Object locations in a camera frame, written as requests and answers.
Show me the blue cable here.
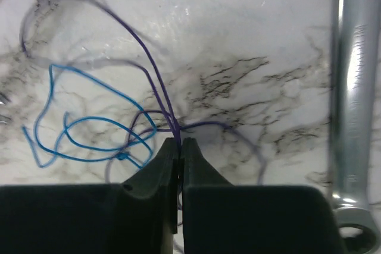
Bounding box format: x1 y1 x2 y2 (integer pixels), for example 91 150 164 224
22 63 158 170

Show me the silver ratchet wrench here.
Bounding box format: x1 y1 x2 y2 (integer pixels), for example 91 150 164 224
328 0 380 253

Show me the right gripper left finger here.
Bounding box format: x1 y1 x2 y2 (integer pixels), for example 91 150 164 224
1 138 179 253

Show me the purple thin cable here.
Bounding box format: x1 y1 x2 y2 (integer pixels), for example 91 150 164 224
19 0 267 210

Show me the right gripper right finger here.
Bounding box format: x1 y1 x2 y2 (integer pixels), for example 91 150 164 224
181 138 345 254

